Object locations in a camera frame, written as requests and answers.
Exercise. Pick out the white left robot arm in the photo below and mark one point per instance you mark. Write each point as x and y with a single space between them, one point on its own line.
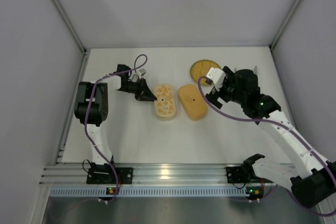
92 107

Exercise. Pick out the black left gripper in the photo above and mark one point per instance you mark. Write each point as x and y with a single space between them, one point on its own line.
142 91

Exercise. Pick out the beige lunch box lid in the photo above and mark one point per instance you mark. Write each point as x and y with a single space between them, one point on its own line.
165 97

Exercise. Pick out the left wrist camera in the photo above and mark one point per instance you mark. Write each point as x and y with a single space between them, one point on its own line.
142 72

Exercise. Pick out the round woven bamboo tray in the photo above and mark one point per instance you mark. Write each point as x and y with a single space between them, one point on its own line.
201 68

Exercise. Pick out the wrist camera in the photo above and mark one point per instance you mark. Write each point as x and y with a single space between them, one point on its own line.
215 76
142 72

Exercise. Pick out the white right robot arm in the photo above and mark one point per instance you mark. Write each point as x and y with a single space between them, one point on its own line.
312 179

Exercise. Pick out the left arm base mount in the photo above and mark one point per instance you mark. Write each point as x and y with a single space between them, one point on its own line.
103 175

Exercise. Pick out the aluminium frame post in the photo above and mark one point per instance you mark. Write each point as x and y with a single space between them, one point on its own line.
285 23
70 27

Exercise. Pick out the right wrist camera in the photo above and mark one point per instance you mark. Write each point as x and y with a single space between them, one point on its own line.
215 76

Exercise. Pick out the orange lunch box container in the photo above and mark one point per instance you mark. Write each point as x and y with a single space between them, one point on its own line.
195 111

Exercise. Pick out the slotted cable duct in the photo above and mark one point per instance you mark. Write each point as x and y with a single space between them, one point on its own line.
148 191

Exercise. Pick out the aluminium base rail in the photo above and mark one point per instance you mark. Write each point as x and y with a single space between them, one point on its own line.
71 174

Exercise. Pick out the orange lunch box lid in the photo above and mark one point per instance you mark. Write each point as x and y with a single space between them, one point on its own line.
188 94

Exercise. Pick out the metal serving tongs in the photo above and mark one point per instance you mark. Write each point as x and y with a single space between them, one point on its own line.
254 70

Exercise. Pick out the left aluminium frame post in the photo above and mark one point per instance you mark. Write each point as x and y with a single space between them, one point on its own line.
70 27

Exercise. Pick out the beige lunch box container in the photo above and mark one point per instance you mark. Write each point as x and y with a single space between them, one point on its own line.
165 115

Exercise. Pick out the right aluminium frame post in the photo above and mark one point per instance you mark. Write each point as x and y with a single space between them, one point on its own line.
285 23

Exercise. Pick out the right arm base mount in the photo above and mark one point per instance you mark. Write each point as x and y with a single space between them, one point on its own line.
244 173

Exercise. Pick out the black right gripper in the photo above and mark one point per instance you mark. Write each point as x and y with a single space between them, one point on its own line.
213 98

